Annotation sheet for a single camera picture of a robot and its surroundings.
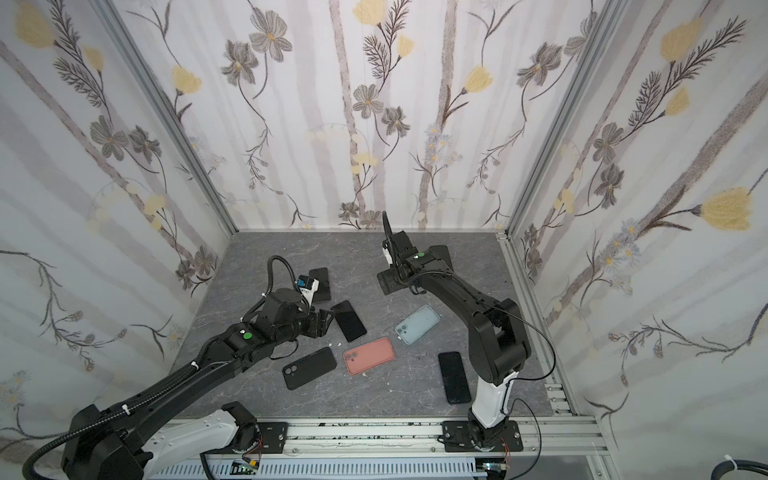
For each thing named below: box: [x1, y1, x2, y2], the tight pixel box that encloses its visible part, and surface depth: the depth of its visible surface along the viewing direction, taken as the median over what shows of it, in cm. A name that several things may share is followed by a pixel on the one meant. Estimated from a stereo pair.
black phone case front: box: [282, 347, 337, 390], surface depth 88 cm
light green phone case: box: [395, 305, 441, 345], surface depth 97 cm
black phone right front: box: [438, 351, 471, 404], surface depth 86 cm
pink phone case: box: [344, 337, 395, 375], surface depth 90 cm
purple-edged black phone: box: [330, 300, 367, 342], surface depth 95 cm
